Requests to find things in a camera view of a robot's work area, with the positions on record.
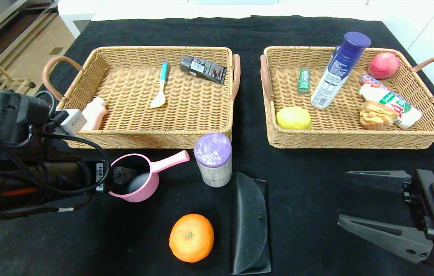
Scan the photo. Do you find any black pouch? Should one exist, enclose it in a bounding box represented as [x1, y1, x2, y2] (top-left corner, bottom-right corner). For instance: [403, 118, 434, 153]
[232, 172, 272, 276]

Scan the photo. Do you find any purple lidded can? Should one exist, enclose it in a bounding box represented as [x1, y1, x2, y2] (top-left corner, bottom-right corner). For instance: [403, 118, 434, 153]
[194, 133, 233, 188]

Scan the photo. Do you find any white yoghurt drink bottle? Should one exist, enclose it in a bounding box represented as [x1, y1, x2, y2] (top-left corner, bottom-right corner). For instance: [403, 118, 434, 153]
[359, 84, 423, 129]

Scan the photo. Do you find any dark cosmetic tube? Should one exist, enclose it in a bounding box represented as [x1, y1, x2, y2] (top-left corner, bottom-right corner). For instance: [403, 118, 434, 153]
[180, 55, 228, 85]

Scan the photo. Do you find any grey shelf frame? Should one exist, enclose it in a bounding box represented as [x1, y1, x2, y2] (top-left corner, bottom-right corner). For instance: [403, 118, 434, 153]
[0, 0, 59, 58]

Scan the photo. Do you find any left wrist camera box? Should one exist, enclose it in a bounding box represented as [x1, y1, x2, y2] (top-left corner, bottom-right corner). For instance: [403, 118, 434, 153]
[50, 108, 88, 136]

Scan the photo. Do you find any blue capped spray can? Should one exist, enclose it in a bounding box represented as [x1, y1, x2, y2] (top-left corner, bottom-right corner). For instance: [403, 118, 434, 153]
[311, 31, 371, 110]

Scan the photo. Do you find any green gum pack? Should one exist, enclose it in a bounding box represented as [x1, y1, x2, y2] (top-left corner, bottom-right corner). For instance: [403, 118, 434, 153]
[297, 68, 311, 95]

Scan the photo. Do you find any pink lotion bottle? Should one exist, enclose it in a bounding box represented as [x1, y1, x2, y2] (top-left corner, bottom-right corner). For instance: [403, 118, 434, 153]
[82, 97, 109, 131]

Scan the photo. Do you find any red apple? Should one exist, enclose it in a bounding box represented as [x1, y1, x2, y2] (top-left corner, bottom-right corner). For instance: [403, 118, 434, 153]
[367, 52, 401, 80]

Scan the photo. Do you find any teal handled beige spatula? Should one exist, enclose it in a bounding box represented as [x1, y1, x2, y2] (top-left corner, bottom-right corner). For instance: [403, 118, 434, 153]
[150, 61, 170, 109]

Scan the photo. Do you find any black tablecloth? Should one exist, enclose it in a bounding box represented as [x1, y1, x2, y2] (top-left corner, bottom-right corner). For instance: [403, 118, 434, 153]
[0, 15, 434, 276]

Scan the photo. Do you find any wicker basket with food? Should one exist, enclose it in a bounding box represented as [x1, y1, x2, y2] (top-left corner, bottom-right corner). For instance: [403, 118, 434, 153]
[260, 46, 434, 150]

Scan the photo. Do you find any yellow lemon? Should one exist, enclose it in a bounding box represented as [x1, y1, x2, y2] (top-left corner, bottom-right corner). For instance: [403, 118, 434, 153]
[276, 106, 312, 130]

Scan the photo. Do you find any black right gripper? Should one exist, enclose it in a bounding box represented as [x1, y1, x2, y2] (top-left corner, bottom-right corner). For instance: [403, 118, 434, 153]
[337, 169, 434, 269]

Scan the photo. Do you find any pink saucepan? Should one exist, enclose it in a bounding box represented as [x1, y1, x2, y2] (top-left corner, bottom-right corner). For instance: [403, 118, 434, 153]
[108, 150, 190, 203]

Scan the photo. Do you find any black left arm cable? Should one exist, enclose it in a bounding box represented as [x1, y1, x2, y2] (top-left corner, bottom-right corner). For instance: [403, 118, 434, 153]
[29, 132, 112, 196]

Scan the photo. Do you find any red blue wrapped snack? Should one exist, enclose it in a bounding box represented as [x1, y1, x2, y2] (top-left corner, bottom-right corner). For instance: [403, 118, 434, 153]
[358, 75, 384, 90]

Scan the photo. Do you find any wicker basket with spatula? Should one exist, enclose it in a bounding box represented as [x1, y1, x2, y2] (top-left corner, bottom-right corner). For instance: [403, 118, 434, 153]
[43, 46, 241, 150]

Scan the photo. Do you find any cream bread bun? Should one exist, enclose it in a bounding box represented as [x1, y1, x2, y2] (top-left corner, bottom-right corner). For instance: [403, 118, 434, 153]
[360, 100, 399, 131]

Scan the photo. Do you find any orange fruit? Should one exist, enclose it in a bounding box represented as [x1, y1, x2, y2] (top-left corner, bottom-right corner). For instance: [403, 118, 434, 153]
[169, 214, 215, 263]

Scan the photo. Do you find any beige wheeled metal rack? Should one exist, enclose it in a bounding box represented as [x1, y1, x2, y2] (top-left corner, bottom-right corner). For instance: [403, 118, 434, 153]
[0, 57, 37, 92]

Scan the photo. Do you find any white table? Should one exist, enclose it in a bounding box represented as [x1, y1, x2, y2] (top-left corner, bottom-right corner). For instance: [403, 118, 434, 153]
[58, 0, 386, 39]

